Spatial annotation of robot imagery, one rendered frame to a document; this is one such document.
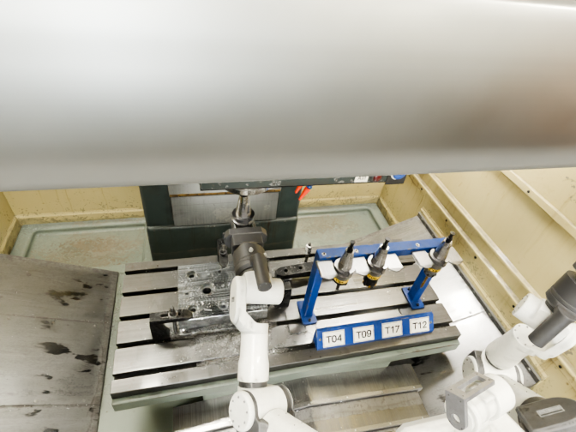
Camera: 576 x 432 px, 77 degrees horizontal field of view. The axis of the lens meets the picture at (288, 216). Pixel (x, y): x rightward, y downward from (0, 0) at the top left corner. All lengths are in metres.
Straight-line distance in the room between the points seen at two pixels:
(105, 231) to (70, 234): 0.16
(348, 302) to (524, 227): 0.69
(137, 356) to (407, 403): 0.96
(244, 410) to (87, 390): 0.84
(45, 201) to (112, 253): 0.41
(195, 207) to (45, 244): 0.89
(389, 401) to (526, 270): 0.68
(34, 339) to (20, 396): 0.20
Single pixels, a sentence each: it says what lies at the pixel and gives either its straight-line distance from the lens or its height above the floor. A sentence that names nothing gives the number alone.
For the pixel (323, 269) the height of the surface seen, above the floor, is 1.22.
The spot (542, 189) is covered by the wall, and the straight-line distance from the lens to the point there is 1.50.
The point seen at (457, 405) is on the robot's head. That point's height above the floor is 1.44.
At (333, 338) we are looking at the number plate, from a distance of 1.31.
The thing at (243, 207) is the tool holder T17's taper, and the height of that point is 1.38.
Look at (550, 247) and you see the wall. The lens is 1.50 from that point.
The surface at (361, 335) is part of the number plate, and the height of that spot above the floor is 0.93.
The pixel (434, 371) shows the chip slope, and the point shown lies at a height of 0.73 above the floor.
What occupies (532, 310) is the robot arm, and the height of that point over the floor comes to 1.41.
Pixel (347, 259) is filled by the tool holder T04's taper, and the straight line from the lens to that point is 1.08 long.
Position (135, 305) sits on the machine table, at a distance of 1.42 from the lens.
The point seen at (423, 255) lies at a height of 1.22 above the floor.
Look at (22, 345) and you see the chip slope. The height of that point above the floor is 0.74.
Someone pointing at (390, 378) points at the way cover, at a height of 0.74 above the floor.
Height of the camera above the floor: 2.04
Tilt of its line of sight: 41 degrees down
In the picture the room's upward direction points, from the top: 9 degrees clockwise
